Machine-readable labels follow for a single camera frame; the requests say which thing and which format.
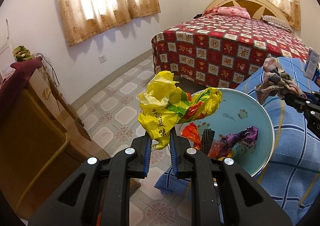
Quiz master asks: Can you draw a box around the plaid cloth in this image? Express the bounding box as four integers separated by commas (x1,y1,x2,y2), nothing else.
254,54,306,105

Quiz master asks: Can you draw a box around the dark knitted scouring cloth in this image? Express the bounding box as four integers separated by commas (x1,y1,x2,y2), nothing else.
200,128,215,155

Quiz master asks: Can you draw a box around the purple wrapper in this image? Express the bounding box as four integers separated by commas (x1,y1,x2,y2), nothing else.
208,126,259,159

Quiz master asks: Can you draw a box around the orange-red plastic bag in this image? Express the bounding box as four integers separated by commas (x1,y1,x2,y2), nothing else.
181,123,201,150

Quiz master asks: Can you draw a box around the yellow plastic bag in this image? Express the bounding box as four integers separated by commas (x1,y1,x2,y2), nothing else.
138,71,222,150

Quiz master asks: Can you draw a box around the light blue round trash bin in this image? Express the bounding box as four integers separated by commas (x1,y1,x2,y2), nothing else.
175,87,276,178

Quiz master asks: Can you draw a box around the grey white carton box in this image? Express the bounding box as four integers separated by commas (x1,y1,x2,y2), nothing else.
304,47,319,82

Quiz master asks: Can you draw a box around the blue plaid blanket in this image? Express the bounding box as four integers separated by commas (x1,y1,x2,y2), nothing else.
155,57,319,225

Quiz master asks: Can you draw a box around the wooden cabinet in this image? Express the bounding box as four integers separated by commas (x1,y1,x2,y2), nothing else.
1,68,108,220

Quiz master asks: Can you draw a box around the striped pillow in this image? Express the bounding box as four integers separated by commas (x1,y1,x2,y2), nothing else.
262,15,293,33

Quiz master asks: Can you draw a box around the red patterned bedspread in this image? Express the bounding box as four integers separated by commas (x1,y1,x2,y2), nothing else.
151,15,309,88

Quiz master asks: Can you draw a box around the cream wooden headboard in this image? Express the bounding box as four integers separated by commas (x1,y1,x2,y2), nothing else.
206,0,288,23

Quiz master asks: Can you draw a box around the pink pillow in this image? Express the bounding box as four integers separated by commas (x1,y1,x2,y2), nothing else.
202,6,251,19

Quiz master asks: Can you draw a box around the maroon cloth on cabinet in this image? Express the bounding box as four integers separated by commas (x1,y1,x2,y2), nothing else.
1,57,43,93

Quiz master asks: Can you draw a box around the green item on cabinet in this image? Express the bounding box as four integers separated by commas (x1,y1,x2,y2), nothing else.
13,46,33,62

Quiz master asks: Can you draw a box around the white wall socket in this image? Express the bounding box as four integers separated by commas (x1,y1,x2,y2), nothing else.
99,55,106,63

